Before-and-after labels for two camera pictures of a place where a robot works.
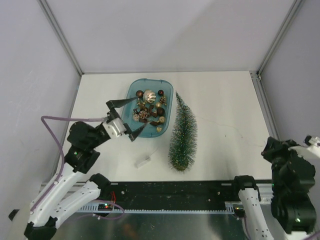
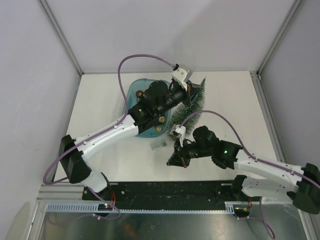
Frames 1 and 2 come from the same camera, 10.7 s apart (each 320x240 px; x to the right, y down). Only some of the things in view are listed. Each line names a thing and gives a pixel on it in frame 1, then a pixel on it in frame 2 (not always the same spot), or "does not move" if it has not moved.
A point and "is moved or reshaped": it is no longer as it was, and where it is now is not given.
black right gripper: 272,146 → 179,158
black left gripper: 114,113 → 192,90
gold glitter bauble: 162,119 does not move
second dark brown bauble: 139,94 does not move
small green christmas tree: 182,145 is moved or reshaped
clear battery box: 139,162 → 155,146
